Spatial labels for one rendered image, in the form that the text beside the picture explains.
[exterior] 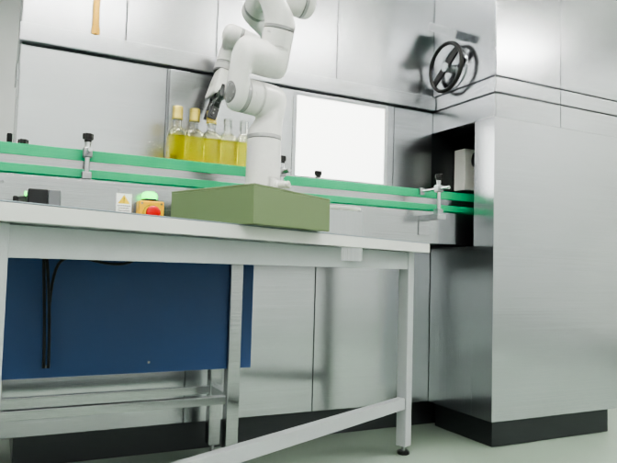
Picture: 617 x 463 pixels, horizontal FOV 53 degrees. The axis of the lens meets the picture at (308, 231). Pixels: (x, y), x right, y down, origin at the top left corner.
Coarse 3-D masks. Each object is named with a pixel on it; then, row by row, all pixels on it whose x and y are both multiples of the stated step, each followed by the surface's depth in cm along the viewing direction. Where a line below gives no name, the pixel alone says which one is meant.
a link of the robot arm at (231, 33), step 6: (234, 24) 202; (228, 30) 199; (234, 30) 200; (240, 30) 201; (222, 36) 201; (228, 36) 200; (234, 36) 200; (240, 36) 201; (222, 42) 204; (228, 42) 201; (234, 42) 201; (222, 48) 208; (228, 48) 206; (222, 54) 207; (228, 54) 207; (228, 60) 206
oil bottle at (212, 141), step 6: (210, 132) 204; (216, 132) 205; (204, 138) 204; (210, 138) 204; (216, 138) 204; (204, 144) 203; (210, 144) 204; (216, 144) 204; (204, 150) 203; (210, 150) 203; (216, 150) 204; (204, 156) 203; (210, 156) 203; (216, 156) 204; (204, 162) 203; (210, 162) 203; (216, 162) 204
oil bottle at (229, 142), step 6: (228, 132) 208; (222, 138) 206; (228, 138) 206; (234, 138) 207; (222, 144) 205; (228, 144) 206; (234, 144) 207; (222, 150) 205; (228, 150) 206; (234, 150) 207; (222, 156) 205; (228, 156) 206; (234, 156) 207; (222, 162) 205; (228, 162) 206; (234, 162) 207
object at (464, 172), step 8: (456, 152) 271; (464, 152) 266; (472, 152) 268; (456, 160) 270; (464, 160) 266; (456, 168) 270; (464, 168) 266; (472, 168) 267; (456, 176) 270; (464, 176) 266; (472, 176) 267; (456, 184) 269; (464, 184) 265; (472, 184) 267; (472, 192) 273
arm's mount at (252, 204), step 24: (192, 192) 160; (216, 192) 155; (240, 192) 149; (264, 192) 150; (288, 192) 157; (192, 216) 160; (216, 216) 154; (240, 216) 149; (264, 216) 149; (288, 216) 156; (312, 216) 164
